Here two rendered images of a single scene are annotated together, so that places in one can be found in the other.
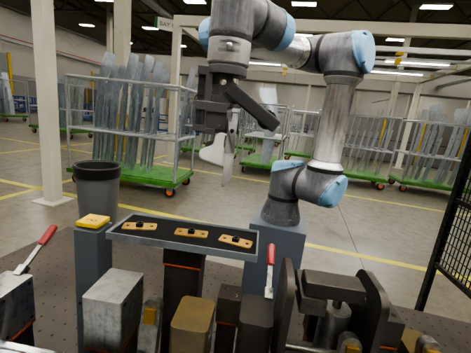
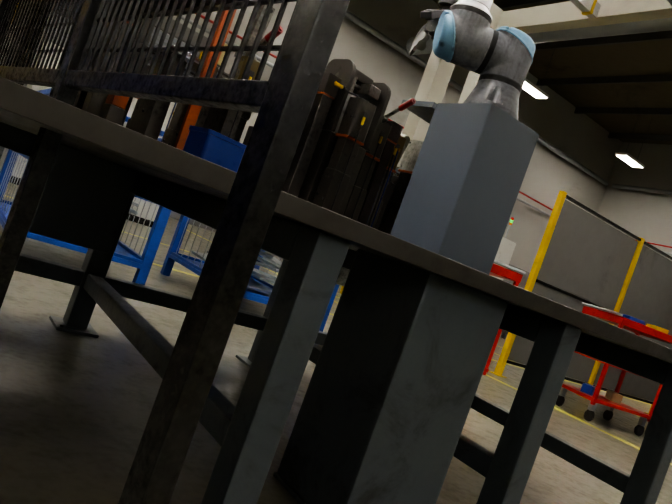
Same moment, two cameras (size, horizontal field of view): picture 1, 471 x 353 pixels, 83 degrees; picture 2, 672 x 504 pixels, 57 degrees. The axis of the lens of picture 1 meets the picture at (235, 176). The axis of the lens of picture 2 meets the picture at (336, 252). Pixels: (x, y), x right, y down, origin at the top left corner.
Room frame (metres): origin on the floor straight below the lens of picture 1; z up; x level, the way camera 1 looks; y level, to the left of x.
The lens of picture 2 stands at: (1.88, -1.59, 0.63)
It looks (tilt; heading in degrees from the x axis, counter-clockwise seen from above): 0 degrees down; 132
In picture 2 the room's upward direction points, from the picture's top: 20 degrees clockwise
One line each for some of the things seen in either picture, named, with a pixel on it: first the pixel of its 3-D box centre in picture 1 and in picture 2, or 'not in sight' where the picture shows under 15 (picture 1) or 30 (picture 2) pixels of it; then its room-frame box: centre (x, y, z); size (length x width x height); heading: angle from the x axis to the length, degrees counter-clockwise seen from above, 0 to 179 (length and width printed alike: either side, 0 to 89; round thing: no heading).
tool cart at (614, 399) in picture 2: not in sight; (613, 368); (0.11, 4.33, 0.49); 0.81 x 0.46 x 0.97; 65
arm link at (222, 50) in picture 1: (228, 55); not in sight; (0.50, 0.04, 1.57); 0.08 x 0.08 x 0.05
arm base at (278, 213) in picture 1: (281, 206); (494, 100); (0.96, -0.19, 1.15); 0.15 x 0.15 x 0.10
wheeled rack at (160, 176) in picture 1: (135, 135); not in sight; (4.63, 1.82, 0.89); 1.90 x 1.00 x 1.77; 83
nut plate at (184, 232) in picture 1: (191, 231); not in sight; (0.63, 0.10, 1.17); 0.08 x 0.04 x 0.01; 90
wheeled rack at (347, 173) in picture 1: (349, 148); not in sight; (7.01, -2.91, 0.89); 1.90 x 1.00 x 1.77; 74
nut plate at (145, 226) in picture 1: (139, 224); not in sight; (0.64, 0.23, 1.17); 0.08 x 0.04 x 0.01; 100
